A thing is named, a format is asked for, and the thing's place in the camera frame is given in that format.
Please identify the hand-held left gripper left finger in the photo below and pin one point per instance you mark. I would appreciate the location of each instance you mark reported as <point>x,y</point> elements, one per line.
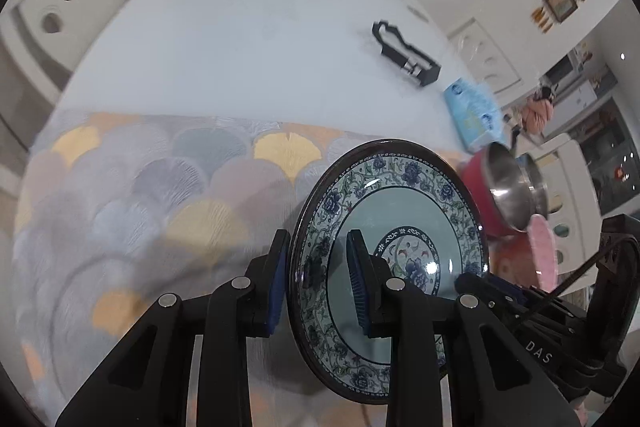
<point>277,287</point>

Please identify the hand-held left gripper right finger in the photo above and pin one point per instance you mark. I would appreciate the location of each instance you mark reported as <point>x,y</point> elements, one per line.
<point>357,282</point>

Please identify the blue floral ceramic plate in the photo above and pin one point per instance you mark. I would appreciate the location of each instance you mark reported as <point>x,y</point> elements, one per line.
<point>400,207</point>

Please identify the small framed picture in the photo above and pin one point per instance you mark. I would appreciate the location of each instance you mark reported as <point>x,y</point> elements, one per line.
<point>560,2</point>

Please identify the blue tissue pack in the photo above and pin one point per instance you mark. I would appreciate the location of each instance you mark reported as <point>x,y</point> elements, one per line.
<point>470,107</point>

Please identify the blue steel-lined bowl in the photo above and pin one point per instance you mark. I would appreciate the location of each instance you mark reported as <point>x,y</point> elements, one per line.
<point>537,187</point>

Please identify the white dining chair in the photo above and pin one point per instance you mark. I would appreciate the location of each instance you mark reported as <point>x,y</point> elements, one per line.
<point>570,167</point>
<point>505,87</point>
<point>95,7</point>

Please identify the fan-pattern table mat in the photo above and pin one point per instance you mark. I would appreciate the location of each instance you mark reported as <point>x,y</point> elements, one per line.
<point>150,187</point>

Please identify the yellow tassel ornaments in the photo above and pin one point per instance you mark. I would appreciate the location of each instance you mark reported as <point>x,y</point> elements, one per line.
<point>540,19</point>

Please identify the black plastic bracket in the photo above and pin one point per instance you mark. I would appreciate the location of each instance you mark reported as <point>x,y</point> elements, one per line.
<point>412,68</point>

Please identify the pink steel-lined bowl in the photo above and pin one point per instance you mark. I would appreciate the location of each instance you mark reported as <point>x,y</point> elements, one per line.
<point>542,252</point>

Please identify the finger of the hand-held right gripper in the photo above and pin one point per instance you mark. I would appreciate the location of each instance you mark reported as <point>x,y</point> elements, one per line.
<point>487,289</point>

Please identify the red steel-lined bowl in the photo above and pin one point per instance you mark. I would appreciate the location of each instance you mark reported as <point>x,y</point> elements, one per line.
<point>475,187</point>

